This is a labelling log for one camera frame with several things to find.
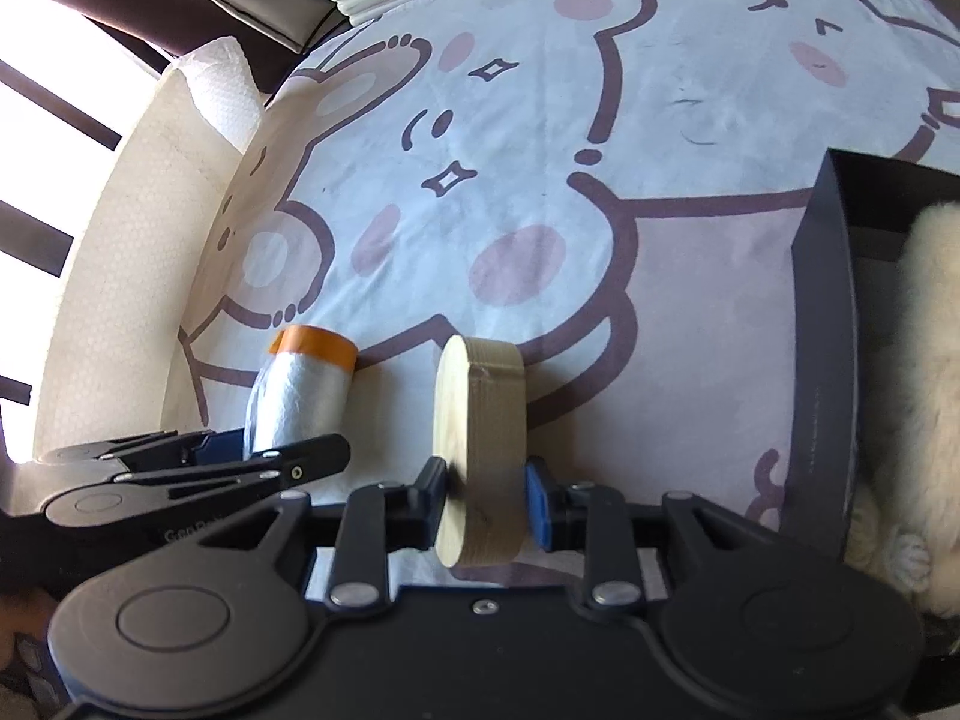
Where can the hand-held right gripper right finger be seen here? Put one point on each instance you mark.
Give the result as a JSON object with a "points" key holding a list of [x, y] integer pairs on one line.
{"points": [[541, 502]]}

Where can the plastic film roll orange cap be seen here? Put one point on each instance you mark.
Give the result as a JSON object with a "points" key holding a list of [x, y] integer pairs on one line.
{"points": [[300, 397]]}

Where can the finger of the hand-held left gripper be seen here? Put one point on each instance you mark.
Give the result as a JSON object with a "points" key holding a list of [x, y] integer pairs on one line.
{"points": [[300, 461], [221, 444]]}

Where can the beige brown leather chair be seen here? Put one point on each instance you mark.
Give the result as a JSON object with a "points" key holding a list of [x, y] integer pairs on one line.
{"points": [[247, 7]]}

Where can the oval wooden block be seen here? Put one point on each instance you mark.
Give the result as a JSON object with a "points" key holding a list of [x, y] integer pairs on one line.
{"points": [[484, 450]]}

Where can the beige plush toy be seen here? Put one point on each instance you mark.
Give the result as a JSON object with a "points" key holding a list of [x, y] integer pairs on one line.
{"points": [[922, 360]]}

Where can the dark window grille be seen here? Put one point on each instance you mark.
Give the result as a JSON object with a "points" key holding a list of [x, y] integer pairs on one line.
{"points": [[34, 236]]}

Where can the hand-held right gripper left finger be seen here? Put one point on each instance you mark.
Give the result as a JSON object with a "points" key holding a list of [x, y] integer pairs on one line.
{"points": [[432, 495]]}

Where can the black cardboard box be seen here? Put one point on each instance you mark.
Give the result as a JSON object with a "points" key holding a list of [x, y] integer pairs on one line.
{"points": [[821, 390]]}

